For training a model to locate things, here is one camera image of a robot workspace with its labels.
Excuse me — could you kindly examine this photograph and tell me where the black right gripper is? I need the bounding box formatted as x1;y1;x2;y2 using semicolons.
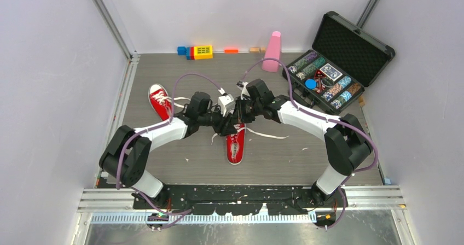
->
231;96;262;125

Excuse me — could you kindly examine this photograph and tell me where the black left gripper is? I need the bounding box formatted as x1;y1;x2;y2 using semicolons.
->
198;104;237;136

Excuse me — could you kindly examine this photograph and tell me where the white shoelace of sneaker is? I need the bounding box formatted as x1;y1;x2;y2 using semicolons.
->
149;89;190;109
210;124;290;146

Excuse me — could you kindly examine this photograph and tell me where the red canvas sneaker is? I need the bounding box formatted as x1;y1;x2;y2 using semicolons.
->
226;124;246;165
148;84;172;121

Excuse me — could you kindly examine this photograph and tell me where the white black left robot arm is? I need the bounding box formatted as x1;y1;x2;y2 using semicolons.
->
99;92;239;209

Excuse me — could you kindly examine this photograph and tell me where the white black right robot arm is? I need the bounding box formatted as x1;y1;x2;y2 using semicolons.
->
235;79;374;207

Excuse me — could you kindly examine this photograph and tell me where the wooden block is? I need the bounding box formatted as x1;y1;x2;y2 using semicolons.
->
249;47;260;53

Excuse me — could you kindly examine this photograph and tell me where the pink metronome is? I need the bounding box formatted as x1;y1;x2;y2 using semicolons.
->
262;31;281;73

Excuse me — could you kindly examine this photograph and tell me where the blue round dealer chip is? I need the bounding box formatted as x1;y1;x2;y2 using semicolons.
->
305;78;318;90

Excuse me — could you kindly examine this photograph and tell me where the orange flat block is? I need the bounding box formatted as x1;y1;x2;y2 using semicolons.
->
224;48;239;54

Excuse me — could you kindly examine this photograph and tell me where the yellow toy block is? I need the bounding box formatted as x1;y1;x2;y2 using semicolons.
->
193;45;213;60

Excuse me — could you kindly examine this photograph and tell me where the playing card deck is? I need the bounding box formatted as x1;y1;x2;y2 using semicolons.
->
320;63;343;82

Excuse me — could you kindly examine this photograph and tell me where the red toy block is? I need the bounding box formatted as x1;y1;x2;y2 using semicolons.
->
185;46;194;60

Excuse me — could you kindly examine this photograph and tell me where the blue toy cube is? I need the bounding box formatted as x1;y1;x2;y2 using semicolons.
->
177;46;188;56

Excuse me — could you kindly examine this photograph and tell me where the black poker chip case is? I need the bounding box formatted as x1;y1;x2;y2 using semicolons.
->
282;11;396;114

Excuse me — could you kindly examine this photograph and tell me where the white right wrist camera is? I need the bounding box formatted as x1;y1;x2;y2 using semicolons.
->
237;80;250;100

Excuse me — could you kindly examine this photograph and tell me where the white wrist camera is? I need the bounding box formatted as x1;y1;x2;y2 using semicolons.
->
218;87;235;117
237;80;250;100

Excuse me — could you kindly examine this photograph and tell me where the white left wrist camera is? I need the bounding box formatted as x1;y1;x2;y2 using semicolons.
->
218;87;235;117

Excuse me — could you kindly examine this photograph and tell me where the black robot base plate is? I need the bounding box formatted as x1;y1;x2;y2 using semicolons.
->
133;184;347;215

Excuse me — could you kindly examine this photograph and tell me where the aluminium frame rail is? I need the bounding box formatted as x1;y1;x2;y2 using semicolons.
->
78;186;407;228

